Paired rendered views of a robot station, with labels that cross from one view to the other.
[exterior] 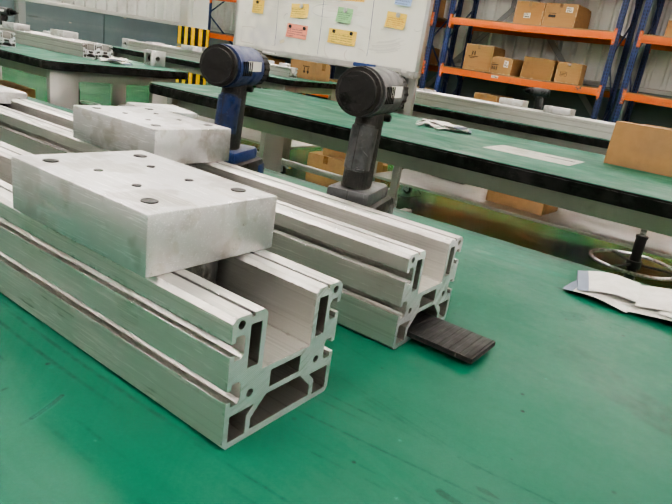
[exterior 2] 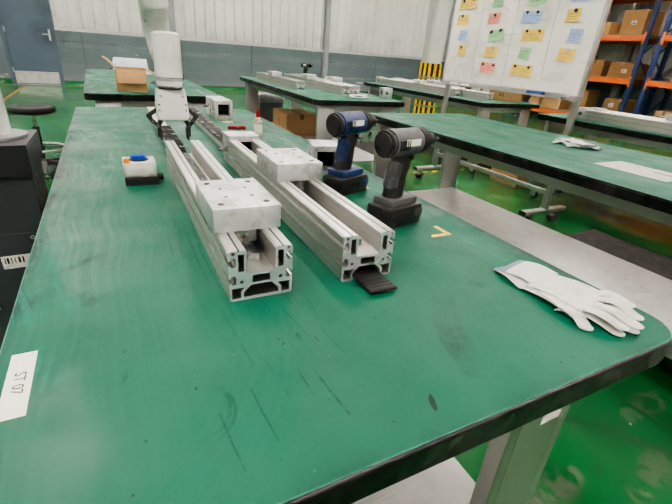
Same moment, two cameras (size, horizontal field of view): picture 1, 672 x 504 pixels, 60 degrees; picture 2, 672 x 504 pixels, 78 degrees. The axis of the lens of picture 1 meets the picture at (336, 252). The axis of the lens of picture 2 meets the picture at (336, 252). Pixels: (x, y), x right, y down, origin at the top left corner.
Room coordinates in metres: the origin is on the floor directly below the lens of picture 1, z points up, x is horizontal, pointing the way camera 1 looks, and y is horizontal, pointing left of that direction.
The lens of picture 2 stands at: (-0.13, -0.34, 1.13)
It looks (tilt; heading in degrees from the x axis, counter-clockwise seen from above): 25 degrees down; 27
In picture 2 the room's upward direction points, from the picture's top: 5 degrees clockwise
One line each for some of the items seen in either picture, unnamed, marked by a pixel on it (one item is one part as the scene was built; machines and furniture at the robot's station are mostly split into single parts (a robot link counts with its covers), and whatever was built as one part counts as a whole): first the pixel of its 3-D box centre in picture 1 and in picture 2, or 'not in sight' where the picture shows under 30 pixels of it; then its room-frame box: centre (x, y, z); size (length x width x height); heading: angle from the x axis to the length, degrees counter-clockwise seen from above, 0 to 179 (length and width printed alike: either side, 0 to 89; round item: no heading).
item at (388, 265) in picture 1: (149, 183); (287, 188); (0.70, 0.24, 0.82); 0.80 x 0.10 x 0.09; 56
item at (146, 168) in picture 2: not in sight; (143, 169); (0.60, 0.65, 0.81); 0.10 x 0.08 x 0.06; 146
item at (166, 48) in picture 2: not in sight; (166, 54); (0.88, 0.85, 1.09); 0.09 x 0.08 x 0.13; 58
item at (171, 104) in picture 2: not in sight; (171, 102); (0.88, 0.84, 0.95); 0.10 x 0.07 x 0.11; 146
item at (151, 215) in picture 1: (142, 220); (236, 210); (0.40, 0.14, 0.87); 0.16 x 0.11 x 0.07; 56
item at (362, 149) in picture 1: (371, 151); (406, 175); (0.79, -0.03, 0.89); 0.20 x 0.08 x 0.22; 161
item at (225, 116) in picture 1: (240, 118); (354, 151); (0.94, 0.18, 0.89); 0.20 x 0.08 x 0.22; 168
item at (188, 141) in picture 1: (151, 144); (288, 169); (0.70, 0.24, 0.87); 0.16 x 0.11 x 0.07; 56
